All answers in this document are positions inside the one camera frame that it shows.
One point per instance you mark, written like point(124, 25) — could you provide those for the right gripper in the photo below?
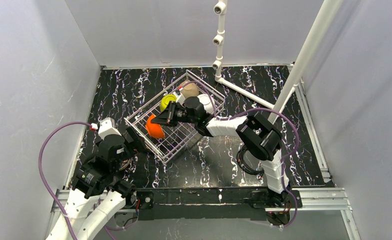
point(173, 112)

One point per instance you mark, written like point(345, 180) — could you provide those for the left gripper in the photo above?
point(131, 138)

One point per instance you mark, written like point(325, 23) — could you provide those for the yellow-green bowl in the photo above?
point(166, 100)

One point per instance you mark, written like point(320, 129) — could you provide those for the orange bowl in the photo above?
point(154, 130)

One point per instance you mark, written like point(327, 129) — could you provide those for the beige bowl white inside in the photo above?
point(189, 89)

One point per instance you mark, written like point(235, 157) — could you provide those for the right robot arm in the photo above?
point(260, 154)

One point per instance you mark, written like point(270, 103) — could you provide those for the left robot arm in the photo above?
point(98, 189)

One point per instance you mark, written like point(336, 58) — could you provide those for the red patterned bowl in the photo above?
point(125, 164)

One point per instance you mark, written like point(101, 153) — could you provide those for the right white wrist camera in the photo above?
point(179, 98)

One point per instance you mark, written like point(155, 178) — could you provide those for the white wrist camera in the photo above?
point(105, 128)
point(179, 98)

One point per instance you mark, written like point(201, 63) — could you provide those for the white wire dish rack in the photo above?
point(176, 137)

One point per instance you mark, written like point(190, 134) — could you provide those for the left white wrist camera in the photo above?
point(105, 128)

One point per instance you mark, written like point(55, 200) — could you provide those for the aluminium table frame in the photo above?
point(187, 175)

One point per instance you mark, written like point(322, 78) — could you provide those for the white pipe camera frame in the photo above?
point(260, 32)

